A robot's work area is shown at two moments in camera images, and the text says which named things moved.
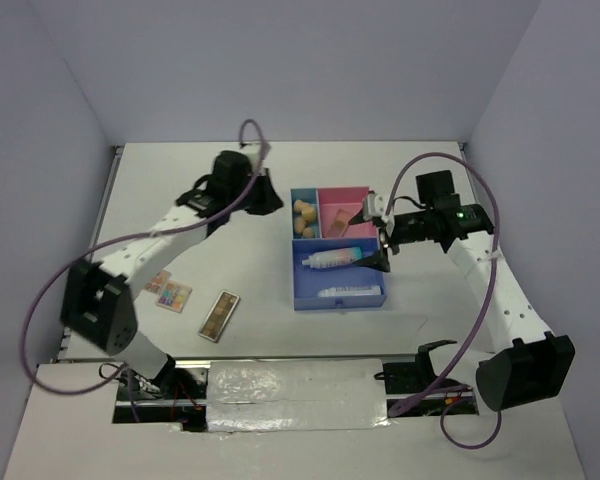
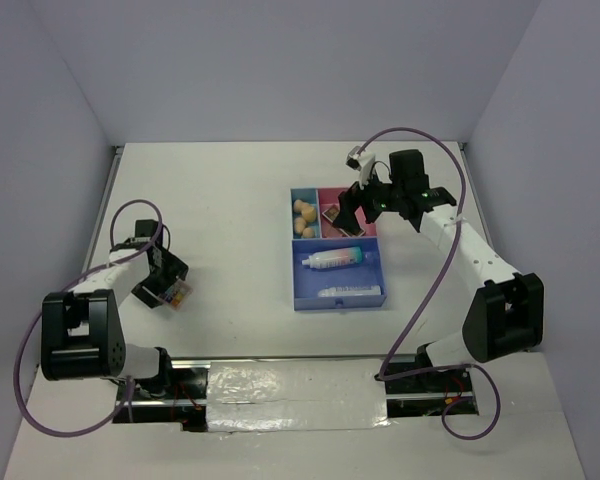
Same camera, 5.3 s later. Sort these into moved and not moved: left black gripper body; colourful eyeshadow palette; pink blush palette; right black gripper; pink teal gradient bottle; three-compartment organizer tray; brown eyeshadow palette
Moved: right black gripper; pink blush palette; brown eyeshadow palette; left black gripper body
Not moved: three-compartment organizer tray; pink teal gradient bottle; colourful eyeshadow palette
